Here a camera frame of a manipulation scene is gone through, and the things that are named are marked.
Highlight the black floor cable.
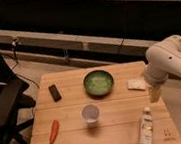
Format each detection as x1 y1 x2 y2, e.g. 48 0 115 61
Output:
1 48 41 94

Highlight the black rectangular block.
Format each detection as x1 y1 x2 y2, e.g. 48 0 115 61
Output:
49 85 61 102

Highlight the white plastic bottle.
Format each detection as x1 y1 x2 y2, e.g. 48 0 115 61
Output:
138 107 154 144

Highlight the green bowl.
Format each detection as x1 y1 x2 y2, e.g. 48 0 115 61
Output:
83 70 114 97

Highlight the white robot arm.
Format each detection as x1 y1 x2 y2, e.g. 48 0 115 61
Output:
144 35 181 102

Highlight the orange carrot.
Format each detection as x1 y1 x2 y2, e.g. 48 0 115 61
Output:
49 120 59 144

